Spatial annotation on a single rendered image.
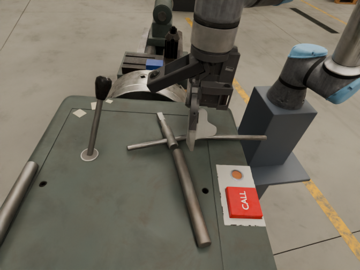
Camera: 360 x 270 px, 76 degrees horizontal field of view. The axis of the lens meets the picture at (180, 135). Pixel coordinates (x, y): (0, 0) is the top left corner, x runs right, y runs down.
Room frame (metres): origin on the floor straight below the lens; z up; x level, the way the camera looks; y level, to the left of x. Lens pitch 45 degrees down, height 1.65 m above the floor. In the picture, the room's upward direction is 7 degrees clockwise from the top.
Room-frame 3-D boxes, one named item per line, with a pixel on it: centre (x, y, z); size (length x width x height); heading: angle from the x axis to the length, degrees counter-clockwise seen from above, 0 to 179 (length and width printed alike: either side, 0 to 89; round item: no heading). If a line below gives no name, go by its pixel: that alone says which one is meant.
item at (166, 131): (0.39, 0.04, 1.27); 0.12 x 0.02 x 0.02; 25
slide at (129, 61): (1.26, 0.17, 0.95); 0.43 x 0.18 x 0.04; 95
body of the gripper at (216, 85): (0.40, -0.04, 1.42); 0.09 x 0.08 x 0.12; 95
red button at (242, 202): (0.23, -0.14, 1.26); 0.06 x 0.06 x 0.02; 5
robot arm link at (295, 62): (0.83, -0.43, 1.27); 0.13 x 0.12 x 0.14; 35
